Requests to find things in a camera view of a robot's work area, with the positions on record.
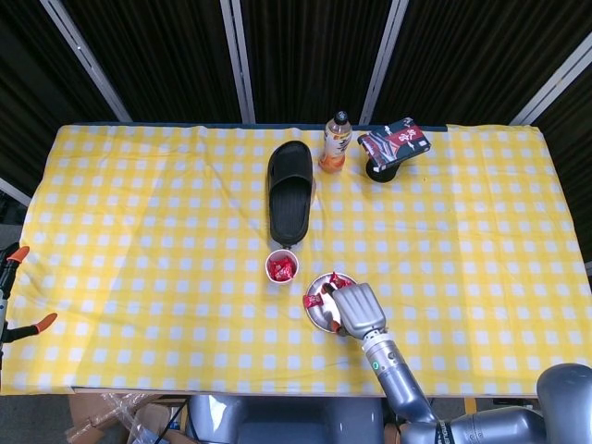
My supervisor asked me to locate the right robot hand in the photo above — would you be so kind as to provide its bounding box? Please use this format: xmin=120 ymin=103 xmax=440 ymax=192
xmin=322 ymin=281 xmax=389 ymax=337

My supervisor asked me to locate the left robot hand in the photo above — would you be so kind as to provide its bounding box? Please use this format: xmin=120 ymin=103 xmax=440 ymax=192
xmin=0 ymin=246 xmax=59 ymax=346

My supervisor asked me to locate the white paper cup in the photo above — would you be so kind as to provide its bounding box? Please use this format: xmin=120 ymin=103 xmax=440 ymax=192
xmin=265 ymin=248 xmax=301 ymax=284

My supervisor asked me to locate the round metal plate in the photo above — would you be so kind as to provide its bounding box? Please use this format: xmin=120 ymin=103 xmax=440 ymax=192
xmin=303 ymin=272 xmax=360 ymax=333

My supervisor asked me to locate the black rubber slipper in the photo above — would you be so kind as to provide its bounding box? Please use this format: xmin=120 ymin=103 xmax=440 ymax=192
xmin=266 ymin=141 xmax=316 ymax=246

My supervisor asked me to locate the yellow white checkered tablecloth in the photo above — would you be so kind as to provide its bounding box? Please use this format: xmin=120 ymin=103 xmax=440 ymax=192
xmin=7 ymin=120 xmax=592 ymax=398

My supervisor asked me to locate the black mesh pen holder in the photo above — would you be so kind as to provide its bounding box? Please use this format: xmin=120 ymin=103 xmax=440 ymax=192
xmin=364 ymin=159 xmax=400 ymax=184

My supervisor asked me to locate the grey robot torso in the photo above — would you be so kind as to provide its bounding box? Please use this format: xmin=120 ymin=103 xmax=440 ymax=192
xmin=186 ymin=395 xmax=388 ymax=444

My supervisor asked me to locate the orange drink plastic bottle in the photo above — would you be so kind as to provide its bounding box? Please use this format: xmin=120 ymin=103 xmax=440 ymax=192
xmin=317 ymin=109 xmax=355 ymax=175

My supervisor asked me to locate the brown cardboard box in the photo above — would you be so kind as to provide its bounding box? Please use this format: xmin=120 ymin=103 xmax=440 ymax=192
xmin=64 ymin=392 xmax=189 ymax=444

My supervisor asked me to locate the red black book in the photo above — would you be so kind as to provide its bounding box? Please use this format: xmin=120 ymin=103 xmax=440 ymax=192
xmin=358 ymin=116 xmax=434 ymax=168

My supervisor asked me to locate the clear plastic wrap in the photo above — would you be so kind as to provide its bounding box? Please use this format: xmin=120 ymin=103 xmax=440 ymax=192
xmin=99 ymin=392 xmax=158 ymax=444

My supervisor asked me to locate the aluminium frame post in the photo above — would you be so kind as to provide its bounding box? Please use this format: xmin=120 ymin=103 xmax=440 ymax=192
xmin=358 ymin=0 xmax=409 ymax=125
xmin=0 ymin=178 xmax=33 ymax=207
xmin=219 ymin=0 xmax=257 ymax=124
xmin=510 ymin=34 xmax=592 ymax=126
xmin=39 ymin=0 xmax=134 ymax=122

